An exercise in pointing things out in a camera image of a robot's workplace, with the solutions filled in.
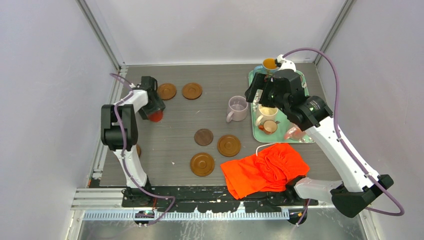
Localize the cream white mug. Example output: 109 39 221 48
254 104 279 127

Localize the white cord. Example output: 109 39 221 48
255 142 276 157

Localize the small tan cup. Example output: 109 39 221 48
258 120 279 135

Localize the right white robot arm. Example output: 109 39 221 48
244 69 394 218

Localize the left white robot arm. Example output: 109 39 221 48
100 73 166 207

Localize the red round coaster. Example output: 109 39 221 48
147 110 164 123

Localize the dark walnut round coaster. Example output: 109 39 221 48
194 128 214 146

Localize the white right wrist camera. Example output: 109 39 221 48
274 54 297 72

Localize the green floral tray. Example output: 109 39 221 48
250 89 315 144

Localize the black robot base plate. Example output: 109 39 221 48
121 185 307 213

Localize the orange cloth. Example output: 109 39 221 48
220 143 310 200

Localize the lilac ceramic mug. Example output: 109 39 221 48
226 95 249 123

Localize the brown wooden coaster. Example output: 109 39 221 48
182 82 203 100
190 152 215 177
157 83 177 101
217 134 242 157
136 144 142 158

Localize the blue mug yellow inside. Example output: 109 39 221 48
252 58 282 76

